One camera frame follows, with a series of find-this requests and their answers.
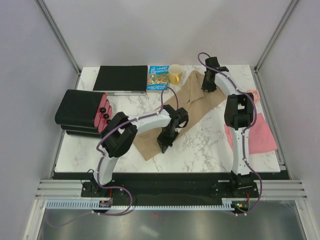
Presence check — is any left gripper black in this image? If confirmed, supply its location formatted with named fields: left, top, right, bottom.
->
left=156, top=126, right=179, bottom=154

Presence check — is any beige t shirt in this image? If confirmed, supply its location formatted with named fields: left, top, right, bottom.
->
left=133, top=70, right=226, bottom=161

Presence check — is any black pink drawer unit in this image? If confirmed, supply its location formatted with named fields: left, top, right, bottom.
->
left=54, top=89, right=112, bottom=138

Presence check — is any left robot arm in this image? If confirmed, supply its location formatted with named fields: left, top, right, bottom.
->
left=92, top=104, right=189, bottom=197

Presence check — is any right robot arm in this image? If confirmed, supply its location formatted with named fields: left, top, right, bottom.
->
left=200, top=53, right=257, bottom=176

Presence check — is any yellow mug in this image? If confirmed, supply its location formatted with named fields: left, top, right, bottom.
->
left=168, top=64, right=183, bottom=85

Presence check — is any pink cube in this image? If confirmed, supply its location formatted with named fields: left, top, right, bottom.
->
left=247, top=89, right=260, bottom=103

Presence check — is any blue treehouse book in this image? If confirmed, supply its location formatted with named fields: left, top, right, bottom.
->
left=146, top=65, right=169, bottom=93

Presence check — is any pink folded t shirt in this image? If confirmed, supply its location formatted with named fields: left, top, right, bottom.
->
left=223, top=112, right=278, bottom=155

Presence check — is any black notebook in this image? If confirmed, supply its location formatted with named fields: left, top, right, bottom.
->
left=92, top=65, right=148, bottom=95

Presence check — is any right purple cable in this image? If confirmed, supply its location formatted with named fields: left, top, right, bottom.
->
left=197, top=52, right=263, bottom=217

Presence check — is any purple cable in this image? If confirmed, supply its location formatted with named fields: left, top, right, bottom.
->
left=197, top=52, right=263, bottom=217
left=46, top=86, right=180, bottom=228

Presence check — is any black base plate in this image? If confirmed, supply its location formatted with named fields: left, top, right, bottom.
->
left=81, top=173, right=259, bottom=207

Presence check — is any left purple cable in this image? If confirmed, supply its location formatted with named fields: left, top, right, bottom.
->
left=46, top=86, right=180, bottom=228

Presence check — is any white cable duct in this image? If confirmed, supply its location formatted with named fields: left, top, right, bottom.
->
left=46, top=199, right=242, bottom=211

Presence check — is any right aluminium frame post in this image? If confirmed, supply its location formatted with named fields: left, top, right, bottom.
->
left=253, top=0, right=301, bottom=73

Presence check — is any aluminium frame post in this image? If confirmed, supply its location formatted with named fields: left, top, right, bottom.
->
left=35, top=0, right=81, bottom=76
left=253, top=0, right=301, bottom=73

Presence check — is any aluminium front rail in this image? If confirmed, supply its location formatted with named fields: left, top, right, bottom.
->
left=35, top=179, right=307, bottom=201

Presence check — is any left aluminium frame post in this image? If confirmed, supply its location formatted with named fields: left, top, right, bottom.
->
left=35, top=0, right=81, bottom=76

